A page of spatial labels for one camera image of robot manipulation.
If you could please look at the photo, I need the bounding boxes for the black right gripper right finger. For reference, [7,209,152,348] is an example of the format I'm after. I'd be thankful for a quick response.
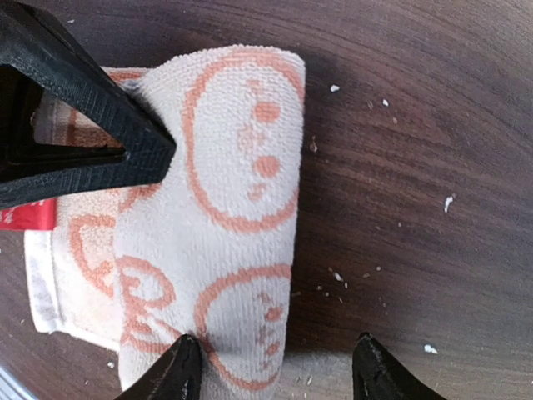
[352,332,446,400]

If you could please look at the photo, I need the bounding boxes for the orange patterned towel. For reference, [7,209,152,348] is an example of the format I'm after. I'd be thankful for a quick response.
[24,45,306,399]

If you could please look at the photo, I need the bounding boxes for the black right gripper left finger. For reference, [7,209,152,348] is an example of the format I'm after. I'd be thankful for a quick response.
[115,334,202,400]

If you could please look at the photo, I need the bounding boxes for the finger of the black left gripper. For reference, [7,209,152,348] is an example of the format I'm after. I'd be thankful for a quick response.
[1,1,176,209]

